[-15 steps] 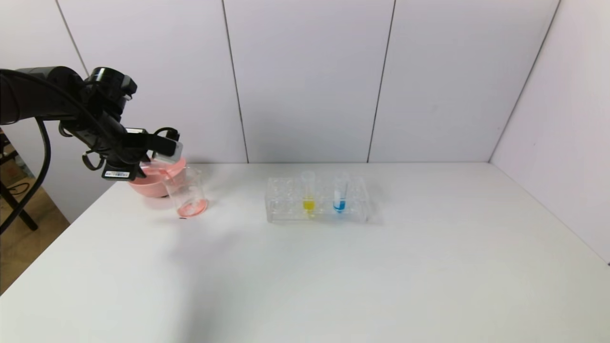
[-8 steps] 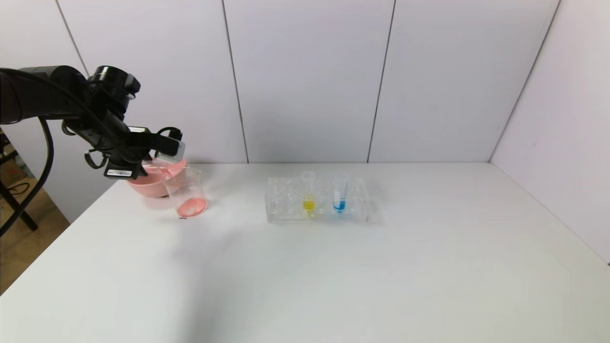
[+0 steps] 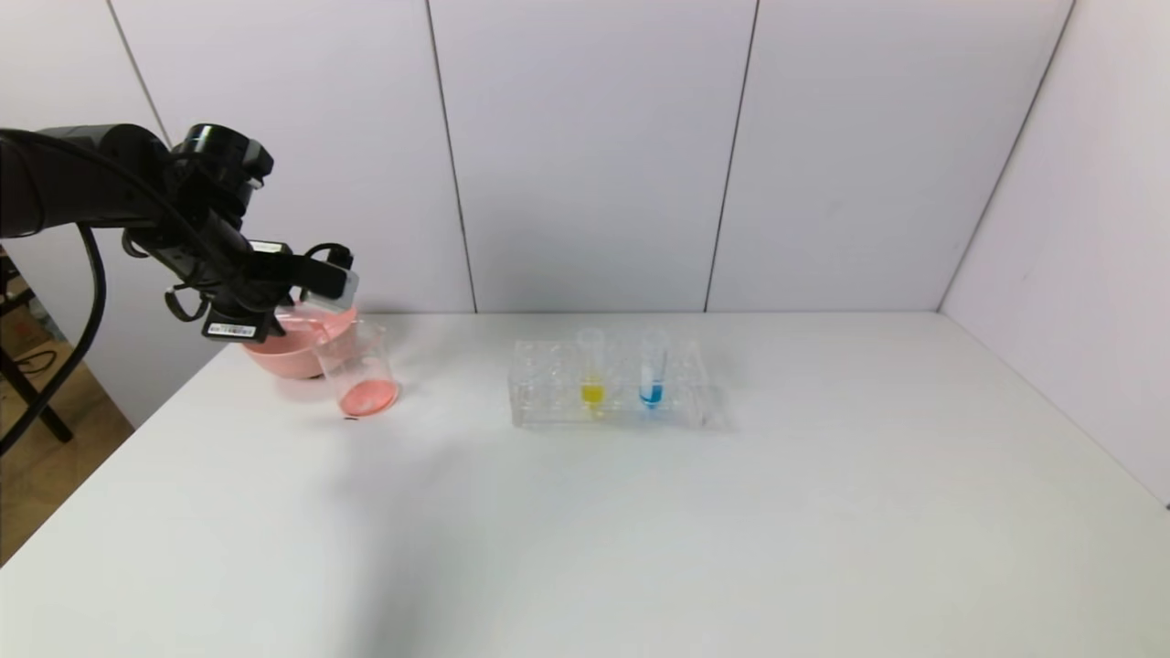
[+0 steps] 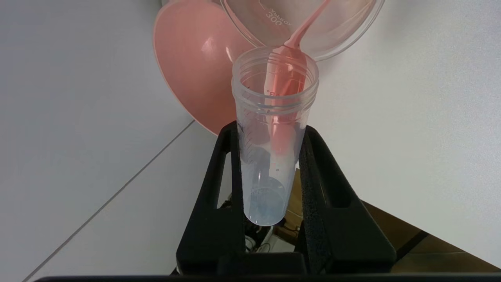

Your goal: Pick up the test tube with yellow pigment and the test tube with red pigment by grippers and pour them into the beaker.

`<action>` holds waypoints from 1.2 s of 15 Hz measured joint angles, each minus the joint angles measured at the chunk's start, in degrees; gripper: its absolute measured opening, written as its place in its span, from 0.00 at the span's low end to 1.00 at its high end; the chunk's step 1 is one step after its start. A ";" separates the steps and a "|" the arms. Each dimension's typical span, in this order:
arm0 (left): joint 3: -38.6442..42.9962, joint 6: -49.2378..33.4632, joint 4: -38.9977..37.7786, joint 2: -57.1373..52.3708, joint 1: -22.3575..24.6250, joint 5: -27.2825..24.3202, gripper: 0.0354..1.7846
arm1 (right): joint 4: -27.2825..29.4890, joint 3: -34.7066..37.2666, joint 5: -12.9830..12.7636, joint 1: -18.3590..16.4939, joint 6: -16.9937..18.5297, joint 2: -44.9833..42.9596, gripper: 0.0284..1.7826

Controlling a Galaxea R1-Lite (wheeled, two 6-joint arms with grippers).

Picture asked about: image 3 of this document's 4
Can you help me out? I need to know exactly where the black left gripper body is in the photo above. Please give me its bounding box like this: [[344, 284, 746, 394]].
[[186, 239, 293, 344]]

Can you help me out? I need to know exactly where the clear glass beaker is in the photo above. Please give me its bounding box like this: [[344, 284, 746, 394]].
[[315, 320, 401, 419]]

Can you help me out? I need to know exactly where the test tube with yellow pigment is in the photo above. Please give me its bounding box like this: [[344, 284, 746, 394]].
[[578, 329, 606, 414]]

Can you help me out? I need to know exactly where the test tube with blue pigment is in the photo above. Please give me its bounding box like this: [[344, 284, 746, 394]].
[[638, 331, 668, 410]]

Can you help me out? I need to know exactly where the clear acrylic test tube rack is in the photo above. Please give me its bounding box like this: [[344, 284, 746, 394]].
[[509, 336, 710, 429]]

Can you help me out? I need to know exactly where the pink plastic bowl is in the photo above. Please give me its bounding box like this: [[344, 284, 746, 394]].
[[243, 305, 359, 381]]

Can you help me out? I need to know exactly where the black metal stand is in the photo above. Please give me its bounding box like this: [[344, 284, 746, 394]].
[[0, 256, 74, 446]]

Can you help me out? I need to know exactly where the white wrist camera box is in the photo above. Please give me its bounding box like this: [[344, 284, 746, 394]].
[[302, 267, 360, 306]]

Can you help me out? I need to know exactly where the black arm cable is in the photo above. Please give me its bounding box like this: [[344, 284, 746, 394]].
[[0, 128, 356, 458]]

